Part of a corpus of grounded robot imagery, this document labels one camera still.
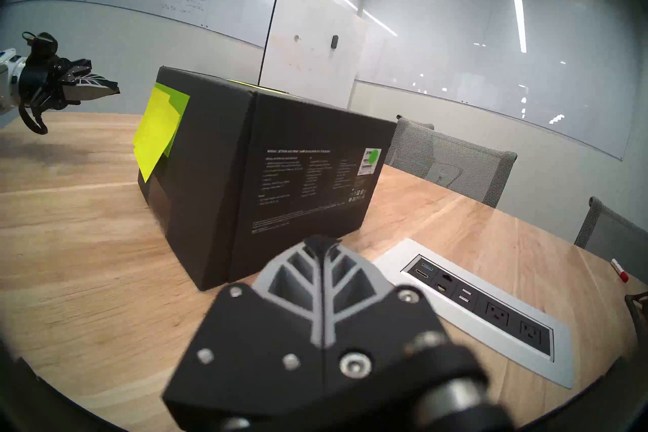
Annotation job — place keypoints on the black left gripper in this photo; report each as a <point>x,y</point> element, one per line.
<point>38,87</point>

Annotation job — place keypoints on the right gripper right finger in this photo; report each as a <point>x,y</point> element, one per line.
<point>374,335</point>

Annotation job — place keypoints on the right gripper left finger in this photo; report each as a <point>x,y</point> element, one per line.
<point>263,335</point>

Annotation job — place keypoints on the black cardboard box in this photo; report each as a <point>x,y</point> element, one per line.
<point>304,173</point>

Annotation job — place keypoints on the bright yellow sticky note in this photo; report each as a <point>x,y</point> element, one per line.
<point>152,142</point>

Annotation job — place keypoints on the silver table power outlet panel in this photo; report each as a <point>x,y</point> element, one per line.
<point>486,313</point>

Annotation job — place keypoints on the grey mesh chair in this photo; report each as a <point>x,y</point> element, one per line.
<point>455,162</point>

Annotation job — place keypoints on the rolling whiteboard on black stand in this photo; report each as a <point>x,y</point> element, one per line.
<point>309,46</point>

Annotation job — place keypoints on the red whiteboard marker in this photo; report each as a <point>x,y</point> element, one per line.
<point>619,270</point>

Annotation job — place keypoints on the grey fabric chair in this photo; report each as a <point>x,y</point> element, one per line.
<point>617,233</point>

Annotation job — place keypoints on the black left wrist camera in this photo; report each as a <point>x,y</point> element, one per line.
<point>44,46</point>

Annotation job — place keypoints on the clean glass wall whiteboard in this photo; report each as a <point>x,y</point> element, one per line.
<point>481,31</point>

